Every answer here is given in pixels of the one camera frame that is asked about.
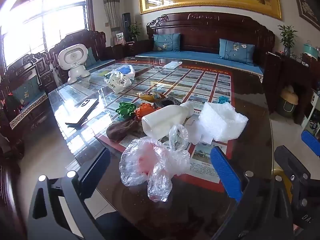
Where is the green bin with beige lid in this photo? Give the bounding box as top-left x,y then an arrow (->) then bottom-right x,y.
277,87 -> 299,118

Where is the white robot toy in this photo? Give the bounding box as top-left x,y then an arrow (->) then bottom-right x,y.
58,44 -> 90,83

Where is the orange ball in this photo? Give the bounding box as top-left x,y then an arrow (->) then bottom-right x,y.
135,103 -> 160,118

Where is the clear plastic bag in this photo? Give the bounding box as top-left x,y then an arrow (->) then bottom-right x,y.
119,124 -> 191,202

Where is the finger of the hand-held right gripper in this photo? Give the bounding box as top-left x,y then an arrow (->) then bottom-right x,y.
274,145 -> 312,188
301,130 -> 320,158

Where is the dark framed flower picture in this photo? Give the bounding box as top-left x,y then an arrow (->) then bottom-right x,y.
294,0 -> 320,30

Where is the patterned beige curtain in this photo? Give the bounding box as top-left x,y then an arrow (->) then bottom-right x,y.
101,0 -> 122,45

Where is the green plant in vase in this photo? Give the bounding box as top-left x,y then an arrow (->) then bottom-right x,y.
277,25 -> 298,57

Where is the yellow snack wrapper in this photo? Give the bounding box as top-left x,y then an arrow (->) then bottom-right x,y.
136,92 -> 167,102

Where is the green ribbon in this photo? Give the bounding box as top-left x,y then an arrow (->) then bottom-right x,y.
115,102 -> 137,118

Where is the dark wooden side cabinet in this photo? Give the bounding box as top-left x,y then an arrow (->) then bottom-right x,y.
262,51 -> 320,125

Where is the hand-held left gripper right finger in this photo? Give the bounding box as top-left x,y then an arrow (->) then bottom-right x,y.
210,145 -> 295,240

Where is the carved wooden armchair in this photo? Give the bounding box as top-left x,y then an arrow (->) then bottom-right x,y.
0,51 -> 59,155
49,30 -> 117,85

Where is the brown fuzzy clump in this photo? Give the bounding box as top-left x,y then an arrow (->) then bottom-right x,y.
106,119 -> 145,143

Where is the white plastic bottle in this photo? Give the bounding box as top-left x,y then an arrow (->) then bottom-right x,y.
141,102 -> 195,139

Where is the barred window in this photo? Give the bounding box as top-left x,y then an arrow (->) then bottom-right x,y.
0,0 -> 94,68

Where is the red picture grid poster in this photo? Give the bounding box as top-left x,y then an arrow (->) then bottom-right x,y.
95,57 -> 235,193

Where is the white phone with stand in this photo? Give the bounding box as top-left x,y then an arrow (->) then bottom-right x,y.
65,97 -> 99,128

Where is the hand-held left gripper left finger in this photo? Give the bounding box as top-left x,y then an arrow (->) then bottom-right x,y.
26,148 -> 112,240

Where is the black tower speaker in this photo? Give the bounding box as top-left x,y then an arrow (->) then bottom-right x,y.
122,12 -> 132,43

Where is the white shelf cart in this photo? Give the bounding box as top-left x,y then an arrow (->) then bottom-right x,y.
301,90 -> 320,130

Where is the dark cloth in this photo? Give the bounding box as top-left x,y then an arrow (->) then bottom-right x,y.
4,92 -> 20,115

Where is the teal floral cushion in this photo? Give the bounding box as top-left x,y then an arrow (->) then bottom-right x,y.
217,39 -> 255,64
86,47 -> 98,67
152,33 -> 181,52
11,76 -> 42,105

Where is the white flat packet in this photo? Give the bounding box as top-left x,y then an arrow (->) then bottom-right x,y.
162,61 -> 183,69

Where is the dark wooden corner table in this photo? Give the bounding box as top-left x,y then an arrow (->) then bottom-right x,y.
105,39 -> 153,60

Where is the white printed plastic bag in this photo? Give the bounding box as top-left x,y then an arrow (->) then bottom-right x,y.
104,69 -> 132,93

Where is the teal and white pot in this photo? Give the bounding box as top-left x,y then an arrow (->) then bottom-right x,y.
303,41 -> 320,58

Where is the white bubble wrap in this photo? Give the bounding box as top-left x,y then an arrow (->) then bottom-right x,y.
199,102 -> 249,142

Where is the potted green plant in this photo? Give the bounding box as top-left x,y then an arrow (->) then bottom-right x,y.
128,22 -> 142,42

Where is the blue cloth in clear bag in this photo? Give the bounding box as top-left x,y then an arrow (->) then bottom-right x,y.
115,64 -> 136,80

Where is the white sheet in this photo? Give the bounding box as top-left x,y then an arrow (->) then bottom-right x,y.
185,119 -> 213,145

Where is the carved dark wooden sofa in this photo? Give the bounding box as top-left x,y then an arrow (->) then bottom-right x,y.
135,12 -> 275,77

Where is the blue patterned seat cushion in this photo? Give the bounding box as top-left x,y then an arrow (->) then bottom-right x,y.
9,92 -> 50,128

